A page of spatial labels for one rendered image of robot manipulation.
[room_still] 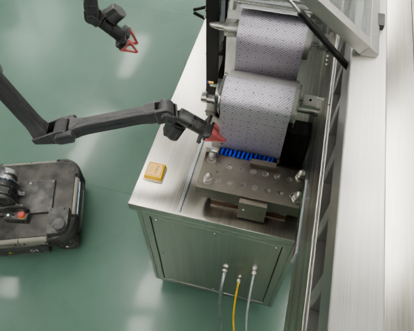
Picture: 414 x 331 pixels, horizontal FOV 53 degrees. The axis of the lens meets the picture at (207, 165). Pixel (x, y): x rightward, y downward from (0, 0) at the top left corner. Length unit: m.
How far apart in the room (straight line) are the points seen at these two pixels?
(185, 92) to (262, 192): 0.70
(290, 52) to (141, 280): 1.52
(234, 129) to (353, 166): 0.74
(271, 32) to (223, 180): 0.54
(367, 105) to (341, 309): 0.44
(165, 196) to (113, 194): 1.14
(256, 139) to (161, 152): 0.44
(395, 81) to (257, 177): 0.55
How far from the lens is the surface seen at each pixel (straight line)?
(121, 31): 1.94
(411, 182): 1.12
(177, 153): 1.73
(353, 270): 0.71
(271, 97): 1.39
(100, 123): 1.51
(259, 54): 1.55
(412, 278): 1.00
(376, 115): 0.92
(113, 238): 2.58
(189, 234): 1.71
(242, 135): 1.51
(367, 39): 1.04
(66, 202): 2.49
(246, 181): 1.50
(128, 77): 3.41
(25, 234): 2.47
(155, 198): 1.62
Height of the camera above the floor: 2.29
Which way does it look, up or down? 55 degrees down
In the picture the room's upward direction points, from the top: straight up
